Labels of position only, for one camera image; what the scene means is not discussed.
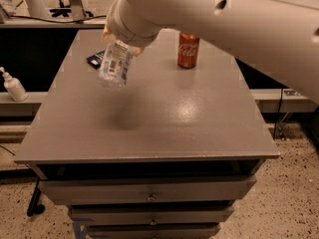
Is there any blue label plastic water bottle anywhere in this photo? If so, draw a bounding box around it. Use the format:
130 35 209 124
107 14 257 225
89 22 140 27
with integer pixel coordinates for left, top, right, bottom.
98 40 133 89

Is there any grey drawer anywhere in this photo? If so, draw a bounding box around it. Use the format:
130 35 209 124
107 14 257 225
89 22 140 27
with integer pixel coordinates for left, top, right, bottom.
69 205 233 225
88 223 220 239
40 175 256 205

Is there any black cable on shelf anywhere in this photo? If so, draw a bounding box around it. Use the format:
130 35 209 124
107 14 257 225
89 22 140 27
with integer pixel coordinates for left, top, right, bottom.
6 14 109 25

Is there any dark blue snack bar wrapper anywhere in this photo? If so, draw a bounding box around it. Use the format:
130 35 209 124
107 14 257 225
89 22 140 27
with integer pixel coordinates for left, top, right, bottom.
86 51 105 69

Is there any middle grey drawer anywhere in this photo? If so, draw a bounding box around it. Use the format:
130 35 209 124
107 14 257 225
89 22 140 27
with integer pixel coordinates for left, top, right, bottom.
69 205 233 225

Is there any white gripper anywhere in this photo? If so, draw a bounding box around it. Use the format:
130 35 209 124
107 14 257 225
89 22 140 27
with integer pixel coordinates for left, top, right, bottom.
102 0 161 56

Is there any black caster wheel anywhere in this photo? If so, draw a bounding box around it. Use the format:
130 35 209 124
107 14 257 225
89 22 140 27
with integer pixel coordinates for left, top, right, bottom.
27 182 46 217

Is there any top grey drawer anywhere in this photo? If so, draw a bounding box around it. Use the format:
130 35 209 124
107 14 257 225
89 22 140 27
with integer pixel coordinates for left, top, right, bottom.
40 175 256 205

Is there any red cola can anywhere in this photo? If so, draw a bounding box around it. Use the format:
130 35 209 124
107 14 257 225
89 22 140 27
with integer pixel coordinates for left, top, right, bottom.
177 32 200 69

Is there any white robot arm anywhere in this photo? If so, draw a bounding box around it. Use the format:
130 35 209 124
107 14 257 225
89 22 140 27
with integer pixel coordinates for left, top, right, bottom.
104 0 319 104

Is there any bottom grey drawer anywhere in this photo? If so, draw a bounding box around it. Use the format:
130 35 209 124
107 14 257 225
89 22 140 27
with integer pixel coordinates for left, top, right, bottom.
88 223 220 239

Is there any grey metal post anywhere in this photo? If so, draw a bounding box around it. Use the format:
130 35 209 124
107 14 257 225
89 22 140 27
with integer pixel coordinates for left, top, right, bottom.
69 0 86 21

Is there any white pump dispenser bottle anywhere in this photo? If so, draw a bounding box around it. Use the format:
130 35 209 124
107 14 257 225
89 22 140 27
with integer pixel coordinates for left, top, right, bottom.
0 67 28 102

